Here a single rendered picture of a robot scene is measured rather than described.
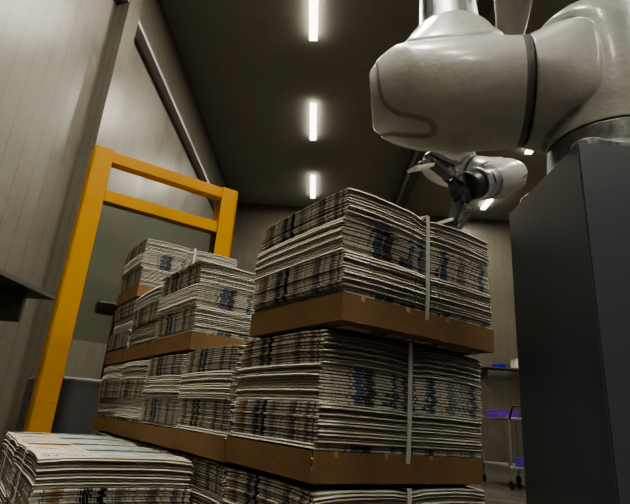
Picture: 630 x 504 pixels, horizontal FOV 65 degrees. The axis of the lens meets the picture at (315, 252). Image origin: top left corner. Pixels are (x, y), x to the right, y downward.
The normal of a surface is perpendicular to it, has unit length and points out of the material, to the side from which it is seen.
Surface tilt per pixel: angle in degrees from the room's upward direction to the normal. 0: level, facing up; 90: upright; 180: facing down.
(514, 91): 124
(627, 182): 90
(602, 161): 90
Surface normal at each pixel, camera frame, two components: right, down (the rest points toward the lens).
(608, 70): -0.46, -0.27
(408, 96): -0.44, 0.29
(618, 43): -0.25, -0.35
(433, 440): 0.57, -0.22
